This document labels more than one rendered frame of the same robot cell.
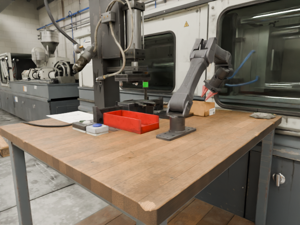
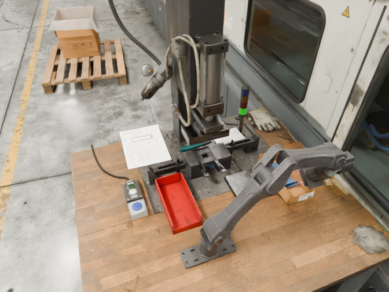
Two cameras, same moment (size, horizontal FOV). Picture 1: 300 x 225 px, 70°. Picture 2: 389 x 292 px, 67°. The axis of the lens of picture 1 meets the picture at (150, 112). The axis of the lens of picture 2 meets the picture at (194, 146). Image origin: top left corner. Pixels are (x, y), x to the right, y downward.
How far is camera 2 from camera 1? 88 cm
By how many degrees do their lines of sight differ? 39
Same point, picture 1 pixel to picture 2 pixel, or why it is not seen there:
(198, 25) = (363, 26)
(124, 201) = not seen: outside the picture
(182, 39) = (333, 36)
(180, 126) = (207, 254)
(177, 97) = (210, 225)
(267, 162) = (357, 280)
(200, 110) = (284, 194)
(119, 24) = (190, 65)
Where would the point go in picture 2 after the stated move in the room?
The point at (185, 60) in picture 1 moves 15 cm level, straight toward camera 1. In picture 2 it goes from (327, 72) to (315, 84)
